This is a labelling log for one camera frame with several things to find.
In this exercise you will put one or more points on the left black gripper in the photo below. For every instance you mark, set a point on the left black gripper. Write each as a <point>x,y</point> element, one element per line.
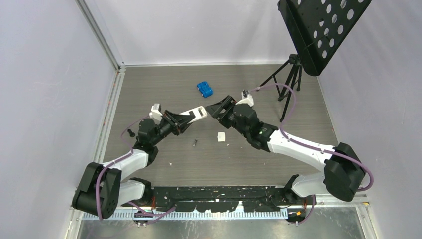
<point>178,123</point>

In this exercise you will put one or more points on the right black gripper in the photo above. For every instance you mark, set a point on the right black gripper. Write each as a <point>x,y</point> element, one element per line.
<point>228,103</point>

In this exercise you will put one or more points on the white remote with black window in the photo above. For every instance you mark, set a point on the white remote with black window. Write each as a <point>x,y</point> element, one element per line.
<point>195,114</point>

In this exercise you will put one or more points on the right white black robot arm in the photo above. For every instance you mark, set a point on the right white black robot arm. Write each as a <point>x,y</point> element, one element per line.
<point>340,170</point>

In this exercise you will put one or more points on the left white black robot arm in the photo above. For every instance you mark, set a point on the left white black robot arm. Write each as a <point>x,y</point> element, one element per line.
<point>105,186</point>

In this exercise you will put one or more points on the blue toy car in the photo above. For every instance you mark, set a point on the blue toy car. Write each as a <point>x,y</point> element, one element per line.
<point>204,88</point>

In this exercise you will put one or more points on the white battery cover plain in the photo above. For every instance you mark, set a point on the white battery cover plain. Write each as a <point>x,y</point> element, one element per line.
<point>221,137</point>

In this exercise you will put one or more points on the black chess piece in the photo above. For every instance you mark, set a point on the black chess piece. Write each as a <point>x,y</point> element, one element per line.
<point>131,133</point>

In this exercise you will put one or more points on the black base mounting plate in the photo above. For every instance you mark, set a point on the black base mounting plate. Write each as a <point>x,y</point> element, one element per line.
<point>219,199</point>

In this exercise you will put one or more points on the black perforated music stand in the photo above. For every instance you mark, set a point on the black perforated music stand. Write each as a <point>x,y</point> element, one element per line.
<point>317,28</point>

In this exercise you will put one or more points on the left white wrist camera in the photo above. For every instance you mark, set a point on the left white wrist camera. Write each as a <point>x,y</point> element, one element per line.
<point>155,112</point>

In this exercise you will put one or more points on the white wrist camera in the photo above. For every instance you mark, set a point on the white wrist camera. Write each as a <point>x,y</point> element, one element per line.
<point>155,112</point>
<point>247,98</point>

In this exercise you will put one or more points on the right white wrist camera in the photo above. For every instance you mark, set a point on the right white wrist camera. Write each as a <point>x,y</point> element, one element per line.
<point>247,98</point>

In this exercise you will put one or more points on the aluminium corner frame rail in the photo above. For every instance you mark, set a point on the aluminium corner frame rail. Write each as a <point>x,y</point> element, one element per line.
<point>94,20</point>

